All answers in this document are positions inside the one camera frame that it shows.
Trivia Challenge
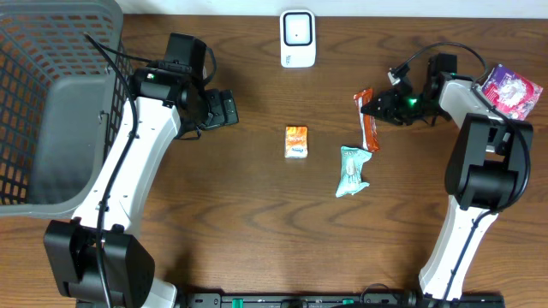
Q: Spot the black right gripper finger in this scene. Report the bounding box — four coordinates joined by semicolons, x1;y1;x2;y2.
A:
363;92;392;110
360;106;392;123

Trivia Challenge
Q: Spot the orange snack bar wrapper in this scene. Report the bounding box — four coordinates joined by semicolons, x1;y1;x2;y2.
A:
353;88;380;152

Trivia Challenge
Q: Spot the teal snack wrapper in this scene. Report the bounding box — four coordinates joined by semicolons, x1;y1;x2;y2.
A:
336;146;372;198

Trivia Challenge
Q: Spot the small orange box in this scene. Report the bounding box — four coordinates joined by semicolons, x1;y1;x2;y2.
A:
284;126;308;158

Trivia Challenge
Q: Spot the purple red tissue pack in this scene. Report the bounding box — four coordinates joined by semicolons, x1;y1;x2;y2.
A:
481;64;544;121

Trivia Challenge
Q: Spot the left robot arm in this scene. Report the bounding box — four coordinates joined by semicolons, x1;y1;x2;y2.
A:
44;63;239;307

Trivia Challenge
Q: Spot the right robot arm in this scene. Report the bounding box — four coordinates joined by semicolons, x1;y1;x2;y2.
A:
360;53;533;307

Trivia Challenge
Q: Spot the white barcode scanner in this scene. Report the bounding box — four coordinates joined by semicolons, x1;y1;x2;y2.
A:
279;9;317;68

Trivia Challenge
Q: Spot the grey plastic mesh basket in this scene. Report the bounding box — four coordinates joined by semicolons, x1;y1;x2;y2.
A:
1;1;133;219

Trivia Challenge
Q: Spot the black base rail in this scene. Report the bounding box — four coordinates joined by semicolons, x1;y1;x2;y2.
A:
175;289;506;308

